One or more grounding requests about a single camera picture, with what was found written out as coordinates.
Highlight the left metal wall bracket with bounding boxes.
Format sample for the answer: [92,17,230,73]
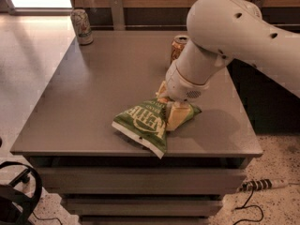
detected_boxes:
[110,0,126,31]

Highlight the black office chair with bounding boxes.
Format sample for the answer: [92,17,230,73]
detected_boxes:
[0,161,42,225]

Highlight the black power cable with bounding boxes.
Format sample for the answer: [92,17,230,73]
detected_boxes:
[232,187,265,225]

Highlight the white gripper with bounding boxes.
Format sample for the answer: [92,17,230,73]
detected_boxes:
[156,60,209,131]

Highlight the white power strip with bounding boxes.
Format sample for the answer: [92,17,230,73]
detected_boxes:
[238,179,289,191]

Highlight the green jalapeno chip bag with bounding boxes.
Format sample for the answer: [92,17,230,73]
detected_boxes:
[112,98,202,158]

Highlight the grey drawer cabinet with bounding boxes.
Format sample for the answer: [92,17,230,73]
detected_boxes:
[12,31,263,225]

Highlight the orange soda can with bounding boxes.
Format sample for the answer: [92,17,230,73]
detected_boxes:
[171,35,189,62]

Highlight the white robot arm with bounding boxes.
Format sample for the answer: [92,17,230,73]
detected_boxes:
[159,0,300,134]

